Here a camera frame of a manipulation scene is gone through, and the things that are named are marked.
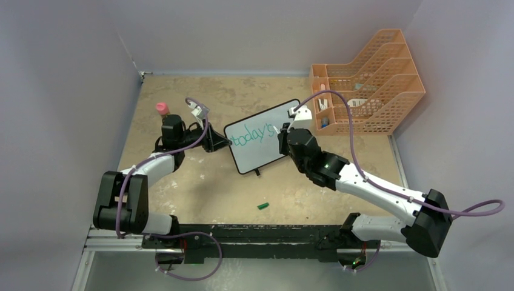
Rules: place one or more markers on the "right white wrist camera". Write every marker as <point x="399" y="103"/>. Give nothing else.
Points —
<point x="302" y="118"/>

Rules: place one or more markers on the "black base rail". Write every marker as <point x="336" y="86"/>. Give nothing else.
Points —
<point x="325" y="243"/>

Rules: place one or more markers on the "white stapler in organizer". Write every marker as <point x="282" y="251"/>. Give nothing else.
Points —
<point x="322" y="104"/>

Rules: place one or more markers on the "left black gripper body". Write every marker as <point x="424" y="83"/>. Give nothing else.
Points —
<point x="190" y="137"/>

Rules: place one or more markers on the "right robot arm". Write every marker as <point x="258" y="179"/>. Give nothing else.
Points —
<point x="421" y="220"/>

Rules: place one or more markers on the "blue capped small bottle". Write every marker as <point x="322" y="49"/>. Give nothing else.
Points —
<point x="325" y="122"/>

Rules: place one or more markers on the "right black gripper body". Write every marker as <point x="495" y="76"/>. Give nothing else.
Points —
<point x="285" y="150"/>

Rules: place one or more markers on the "aluminium frame rail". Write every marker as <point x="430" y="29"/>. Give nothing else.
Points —
<point x="109" y="263"/>

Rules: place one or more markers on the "white whiteboard with black frame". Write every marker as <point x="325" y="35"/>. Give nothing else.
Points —
<point x="254" y="141"/>

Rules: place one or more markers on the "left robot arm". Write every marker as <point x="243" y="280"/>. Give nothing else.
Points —
<point x="122" y="204"/>

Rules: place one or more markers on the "green marker cap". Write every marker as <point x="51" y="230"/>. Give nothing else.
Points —
<point x="263" y="206"/>

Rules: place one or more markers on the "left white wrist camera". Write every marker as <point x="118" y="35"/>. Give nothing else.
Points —
<point x="199" y="111"/>

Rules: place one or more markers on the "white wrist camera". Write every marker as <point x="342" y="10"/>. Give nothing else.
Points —
<point x="199" y="111"/>
<point x="302" y="118"/>

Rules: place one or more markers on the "pink capped spice bottle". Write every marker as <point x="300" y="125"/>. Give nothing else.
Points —
<point x="162" y="109"/>

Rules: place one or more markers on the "orange plastic file organizer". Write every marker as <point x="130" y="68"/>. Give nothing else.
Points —
<point x="384" y="69"/>

